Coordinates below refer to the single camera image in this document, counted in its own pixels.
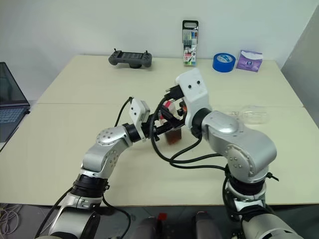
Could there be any dark laptop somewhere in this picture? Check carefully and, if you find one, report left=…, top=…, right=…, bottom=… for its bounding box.
left=0, top=61, right=31, bottom=150

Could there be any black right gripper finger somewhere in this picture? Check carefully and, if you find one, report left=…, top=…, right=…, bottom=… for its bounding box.
left=157, top=98, right=175, bottom=113
left=163, top=85, right=180, bottom=98

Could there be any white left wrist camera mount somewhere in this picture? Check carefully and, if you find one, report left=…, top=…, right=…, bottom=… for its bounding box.
left=128, top=98, right=151, bottom=140

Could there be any grey panel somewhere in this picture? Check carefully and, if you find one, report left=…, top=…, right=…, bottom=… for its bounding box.
left=281, top=11, right=319, bottom=108

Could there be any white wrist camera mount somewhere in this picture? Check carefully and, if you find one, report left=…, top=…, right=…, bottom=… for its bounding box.
left=128, top=98, right=151, bottom=140
left=174, top=68, right=213, bottom=130

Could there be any marker pen pack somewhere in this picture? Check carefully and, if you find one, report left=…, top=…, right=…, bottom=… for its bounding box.
left=181, top=20, right=199, bottom=68

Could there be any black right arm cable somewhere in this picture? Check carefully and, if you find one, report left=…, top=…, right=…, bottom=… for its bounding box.
left=148, top=99, right=230, bottom=173

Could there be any blue tape roll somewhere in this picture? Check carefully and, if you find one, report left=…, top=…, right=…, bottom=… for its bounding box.
left=212, top=52, right=236, bottom=74

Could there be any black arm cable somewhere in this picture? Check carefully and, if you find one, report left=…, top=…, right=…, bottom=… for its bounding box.
left=148, top=99, right=230, bottom=173
left=115, top=96, right=133, bottom=128

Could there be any dark rounded shape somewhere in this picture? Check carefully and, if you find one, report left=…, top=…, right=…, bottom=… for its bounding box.
left=191, top=211, right=218, bottom=239
left=133, top=216, right=164, bottom=239

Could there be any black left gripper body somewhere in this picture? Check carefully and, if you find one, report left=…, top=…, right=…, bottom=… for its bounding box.
left=146, top=112, right=163, bottom=143

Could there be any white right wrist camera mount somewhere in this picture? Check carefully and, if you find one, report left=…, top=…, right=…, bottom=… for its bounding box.
left=174, top=68, right=213, bottom=130

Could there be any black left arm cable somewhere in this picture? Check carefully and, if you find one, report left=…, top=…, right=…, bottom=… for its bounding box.
left=115, top=96, right=133, bottom=128

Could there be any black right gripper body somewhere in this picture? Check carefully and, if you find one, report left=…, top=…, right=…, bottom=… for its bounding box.
left=171, top=84, right=188, bottom=118

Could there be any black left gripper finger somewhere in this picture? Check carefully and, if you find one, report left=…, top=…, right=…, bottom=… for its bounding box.
left=157, top=124, right=185, bottom=134
left=159, top=109, right=180, bottom=123

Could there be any grey handheld game controller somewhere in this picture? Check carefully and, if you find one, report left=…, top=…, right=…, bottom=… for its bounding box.
left=107, top=48, right=154, bottom=70

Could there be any small bottle with brown drink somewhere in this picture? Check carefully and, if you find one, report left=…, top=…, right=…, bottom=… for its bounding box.
left=159, top=99, right=185, bottom=146

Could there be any purple tissue packet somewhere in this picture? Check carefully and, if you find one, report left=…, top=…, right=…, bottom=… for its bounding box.
left=235, top=49, right=264, bottom=73

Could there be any white cable bundle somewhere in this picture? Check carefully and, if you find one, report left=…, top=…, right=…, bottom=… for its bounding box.
left=0, top=202, right=22, bottom=234

